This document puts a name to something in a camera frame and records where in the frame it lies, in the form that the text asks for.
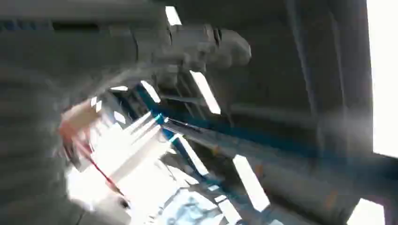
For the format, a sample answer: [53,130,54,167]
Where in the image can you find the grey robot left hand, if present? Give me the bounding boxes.
[0,18,253,141]

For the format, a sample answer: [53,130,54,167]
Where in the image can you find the long white ceiling light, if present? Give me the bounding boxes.
[165,6,183,26]
[217,198,243,225]
[189,70,222,115]
[140,80,161,104]
[232,154,271,213]
[173,134,210,177]

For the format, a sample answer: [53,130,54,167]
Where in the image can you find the ribbed grey left arm sleeve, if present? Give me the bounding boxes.
[0,68,78,225]

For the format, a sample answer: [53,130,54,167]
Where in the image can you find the blue ceiling beam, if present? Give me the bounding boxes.
[135,83,398,179]

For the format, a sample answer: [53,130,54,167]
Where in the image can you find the bright window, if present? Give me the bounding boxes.
[366,0,398,158]
[346,198,386,225]

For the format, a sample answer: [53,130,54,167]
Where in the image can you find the red cable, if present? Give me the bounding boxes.
[74,139,126,197]

